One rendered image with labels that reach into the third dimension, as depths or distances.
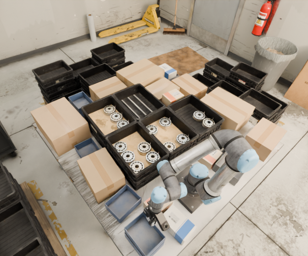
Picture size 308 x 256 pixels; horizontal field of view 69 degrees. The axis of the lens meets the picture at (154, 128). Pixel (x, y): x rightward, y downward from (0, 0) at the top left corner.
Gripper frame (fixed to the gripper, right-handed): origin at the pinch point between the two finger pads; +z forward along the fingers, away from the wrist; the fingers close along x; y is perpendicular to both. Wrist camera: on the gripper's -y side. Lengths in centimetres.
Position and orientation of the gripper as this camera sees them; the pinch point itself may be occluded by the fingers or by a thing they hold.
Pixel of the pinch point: (154, 224)
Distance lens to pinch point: 145.7
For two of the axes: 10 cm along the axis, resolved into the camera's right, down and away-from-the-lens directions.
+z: -1.2, 7.1, 7.0
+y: -6.4, -5.9, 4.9
